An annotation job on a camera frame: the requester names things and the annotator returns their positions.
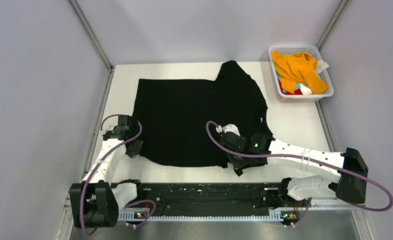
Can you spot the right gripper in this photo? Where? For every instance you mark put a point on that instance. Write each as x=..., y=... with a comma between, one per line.
x=237, y=164

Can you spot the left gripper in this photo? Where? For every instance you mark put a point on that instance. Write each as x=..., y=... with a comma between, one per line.
x=134, y=151

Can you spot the black t shirt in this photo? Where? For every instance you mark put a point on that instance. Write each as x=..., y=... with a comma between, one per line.
x=174, y=113

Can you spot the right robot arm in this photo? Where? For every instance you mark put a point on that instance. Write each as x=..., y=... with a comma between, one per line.
x=326, y=180

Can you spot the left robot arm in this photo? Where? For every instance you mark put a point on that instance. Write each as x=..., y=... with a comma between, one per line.
x=96, y=201

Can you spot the red blue cloth in basket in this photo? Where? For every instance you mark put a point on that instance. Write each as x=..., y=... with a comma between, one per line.
x=289, y=87

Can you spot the orange t shirt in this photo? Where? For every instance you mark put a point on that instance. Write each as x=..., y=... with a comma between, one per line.
x=301, y=68

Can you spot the white cloth in basket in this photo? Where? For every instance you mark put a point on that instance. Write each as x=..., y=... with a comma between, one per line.
x=321, y=66

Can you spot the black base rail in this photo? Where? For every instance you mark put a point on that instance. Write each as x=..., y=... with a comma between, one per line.
x=213, y=199

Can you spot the white cable duct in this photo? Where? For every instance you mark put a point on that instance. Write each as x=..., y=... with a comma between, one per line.
x=130, y=215

